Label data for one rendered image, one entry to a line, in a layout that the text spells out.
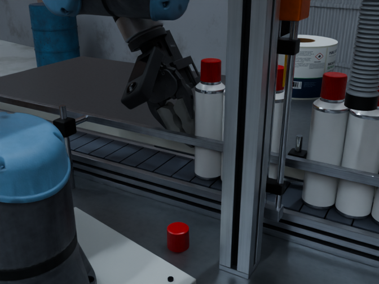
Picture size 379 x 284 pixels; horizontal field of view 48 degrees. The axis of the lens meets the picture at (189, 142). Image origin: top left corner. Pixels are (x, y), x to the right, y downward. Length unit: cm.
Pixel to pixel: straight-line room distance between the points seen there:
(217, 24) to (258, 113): 387
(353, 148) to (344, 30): 306
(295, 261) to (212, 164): 21
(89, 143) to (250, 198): 46
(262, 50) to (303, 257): 33
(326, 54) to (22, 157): 93
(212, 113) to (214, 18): 370
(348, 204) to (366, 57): 25
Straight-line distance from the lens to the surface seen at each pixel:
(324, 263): 67
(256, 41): 48
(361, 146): 63
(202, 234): 69
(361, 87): 51
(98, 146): 89
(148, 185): 78
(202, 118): 70
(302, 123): 104
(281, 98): 65
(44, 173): 44
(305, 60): 119
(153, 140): 84
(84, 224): 71
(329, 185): 67
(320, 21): 375
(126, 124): 77
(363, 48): 51
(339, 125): 63
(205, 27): 446
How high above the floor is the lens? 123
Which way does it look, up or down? 23 degrees down
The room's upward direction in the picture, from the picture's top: straight up
